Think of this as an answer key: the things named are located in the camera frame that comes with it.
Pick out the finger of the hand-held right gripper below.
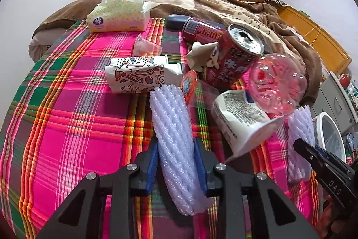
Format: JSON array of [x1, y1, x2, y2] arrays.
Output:
[[293, 138, 329, 172], [315, 145, 354, 171]]

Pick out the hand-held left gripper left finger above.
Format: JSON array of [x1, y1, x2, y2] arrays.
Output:
[[36, 137, 160, 239]]

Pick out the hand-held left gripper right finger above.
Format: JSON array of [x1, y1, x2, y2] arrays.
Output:
[[194, 137, 321, 239]]

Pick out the white trash bin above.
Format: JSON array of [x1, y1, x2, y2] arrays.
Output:
[[313, 112, 347, 164]]

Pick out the short white foam fruit net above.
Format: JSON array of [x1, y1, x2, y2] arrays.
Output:
[[287, 105, 315, 183]]

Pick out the long white foam fruit net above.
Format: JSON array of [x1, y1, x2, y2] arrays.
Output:
[[149, 84, 214, 216]]

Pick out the beige paper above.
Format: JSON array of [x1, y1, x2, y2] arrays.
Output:
[[186, 41, 219, 73]]

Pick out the jelly cup with red lid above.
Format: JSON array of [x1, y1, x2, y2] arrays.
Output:
[[131, 34, 163, 57], [180, 69, 220, 108]]

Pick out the grey cabinet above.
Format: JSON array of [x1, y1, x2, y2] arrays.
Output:
[[312, 71, 358, 139]]

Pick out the white paper cup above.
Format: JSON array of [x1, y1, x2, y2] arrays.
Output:
[[211, 90, 286, 158]]

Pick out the clear plastic bottle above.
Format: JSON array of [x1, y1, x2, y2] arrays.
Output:
[[247, 53, 308, 116]]

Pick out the pink green plaid cloth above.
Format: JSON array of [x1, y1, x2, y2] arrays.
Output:
[[0, 18, 322, 239]]

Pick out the white doodle print paper pack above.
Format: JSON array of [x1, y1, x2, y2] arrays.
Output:
[[105, 55, 183, 94]]

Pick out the red drink can with cartoon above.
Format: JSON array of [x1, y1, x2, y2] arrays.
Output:
[[205, 23, 265, 88]]

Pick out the wooden headboard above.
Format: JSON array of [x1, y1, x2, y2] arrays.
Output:
[[277, 6, 352, 74]]

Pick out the red drink can with barcode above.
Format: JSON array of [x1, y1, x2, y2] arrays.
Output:
[[182, 18, 227, 43]]

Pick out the yellow tissue pack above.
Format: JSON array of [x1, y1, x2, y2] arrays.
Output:
[[87, 0, 153, 34]]

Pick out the brown printed blanket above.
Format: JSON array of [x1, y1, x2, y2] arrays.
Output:
[[29, 0, 322, 105]]

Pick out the yellow cable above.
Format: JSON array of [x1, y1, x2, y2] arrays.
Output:
[[302, 25, 322, 43]]

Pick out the dark handled kitchen knife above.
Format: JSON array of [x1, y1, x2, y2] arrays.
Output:
[[166, 14, 195, 30]]

